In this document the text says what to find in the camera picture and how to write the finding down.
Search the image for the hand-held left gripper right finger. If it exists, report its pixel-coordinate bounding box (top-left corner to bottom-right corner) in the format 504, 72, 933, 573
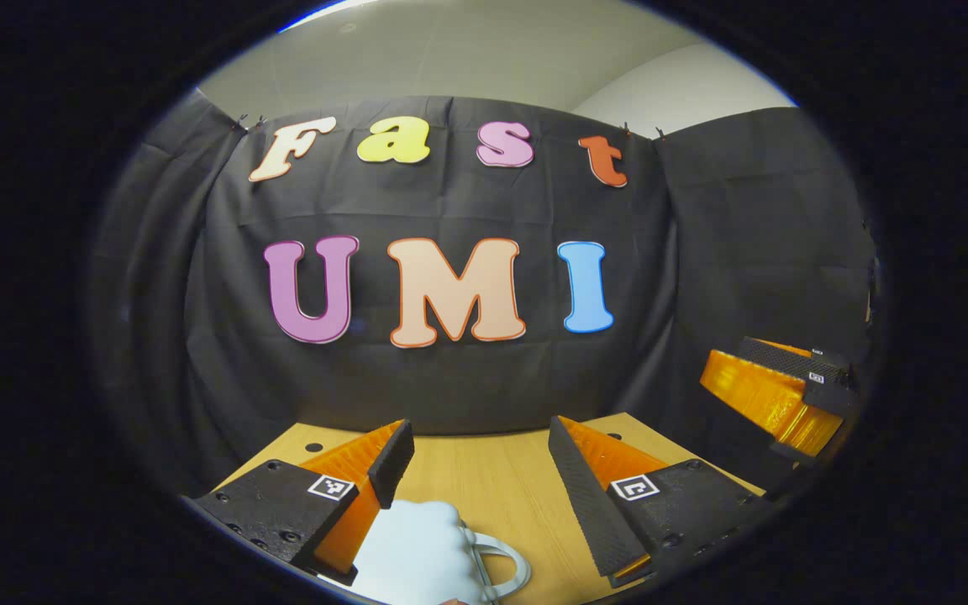
548, 415, 775, 589

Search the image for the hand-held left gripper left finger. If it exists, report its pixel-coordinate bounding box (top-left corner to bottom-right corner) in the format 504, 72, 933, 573
181, 418, 416, 587

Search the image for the light blue suitcase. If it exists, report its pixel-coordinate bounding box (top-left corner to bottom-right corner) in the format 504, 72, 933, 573
320, 500, 533, 605

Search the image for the black backdrop cloth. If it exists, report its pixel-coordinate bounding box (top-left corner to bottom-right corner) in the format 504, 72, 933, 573
87, 88, 884, 497

